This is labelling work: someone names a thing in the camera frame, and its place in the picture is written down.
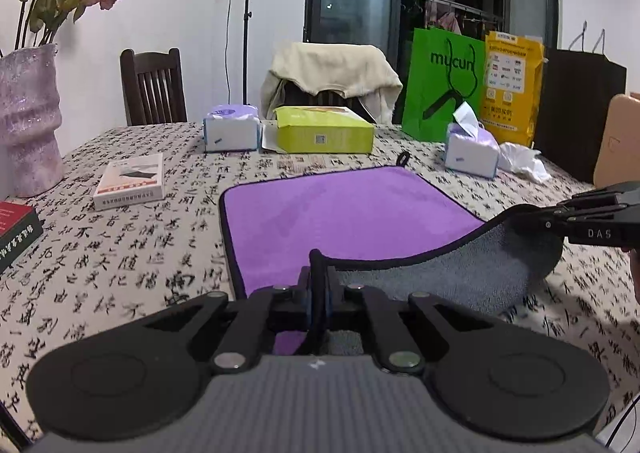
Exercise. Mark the pink speckled vase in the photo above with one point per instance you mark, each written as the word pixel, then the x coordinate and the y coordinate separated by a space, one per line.
pixel 30 114

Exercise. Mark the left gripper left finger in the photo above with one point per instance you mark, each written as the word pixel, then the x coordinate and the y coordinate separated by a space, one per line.
pixel 141 376

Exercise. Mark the purple and grey towel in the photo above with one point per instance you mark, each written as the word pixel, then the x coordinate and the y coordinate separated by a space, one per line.
pixel 384 227

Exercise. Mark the purple tissue pack left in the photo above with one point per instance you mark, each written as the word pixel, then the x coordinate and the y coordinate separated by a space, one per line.
pixel 232 127

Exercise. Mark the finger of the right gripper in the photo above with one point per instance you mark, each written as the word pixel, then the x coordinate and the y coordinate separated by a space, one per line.
pixel 537 221

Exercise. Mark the lime green box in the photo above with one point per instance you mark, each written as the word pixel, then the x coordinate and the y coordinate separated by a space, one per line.
pixel 323 129

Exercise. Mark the black paper bag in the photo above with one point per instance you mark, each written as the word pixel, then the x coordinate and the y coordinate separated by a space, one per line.
pixel 576 92

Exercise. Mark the yellow plastic bag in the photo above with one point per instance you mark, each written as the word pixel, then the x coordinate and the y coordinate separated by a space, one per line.
pixel 513 80

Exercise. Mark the green mucun paper bag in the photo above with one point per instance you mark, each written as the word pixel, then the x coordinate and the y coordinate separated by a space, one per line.
pixel 446 70

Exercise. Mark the chair with cream cloth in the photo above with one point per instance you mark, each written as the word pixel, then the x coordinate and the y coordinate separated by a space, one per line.
pixel 351 71

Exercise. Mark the dark wooden chair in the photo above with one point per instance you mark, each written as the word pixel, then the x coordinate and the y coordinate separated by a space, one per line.
pixel 152 87

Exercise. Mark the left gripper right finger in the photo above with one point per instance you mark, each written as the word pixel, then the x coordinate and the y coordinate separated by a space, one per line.
pixel 490 376

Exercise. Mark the crumpled white tissue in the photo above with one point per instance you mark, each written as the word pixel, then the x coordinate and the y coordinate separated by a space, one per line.
pixel 522 161

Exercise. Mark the calligraphy print tablecloth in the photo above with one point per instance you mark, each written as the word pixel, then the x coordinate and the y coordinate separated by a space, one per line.
pixel 91 271

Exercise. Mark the purple tissue pack right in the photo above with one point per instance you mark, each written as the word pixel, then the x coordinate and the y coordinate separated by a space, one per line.
pixel 469 147

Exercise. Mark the white and red box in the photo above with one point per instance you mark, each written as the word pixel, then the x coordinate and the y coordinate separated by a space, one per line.
pixel 131 181

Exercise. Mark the purple tissue pack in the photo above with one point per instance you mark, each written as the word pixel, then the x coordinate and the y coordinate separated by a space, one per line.
pixel 469 147
pixel 232 127

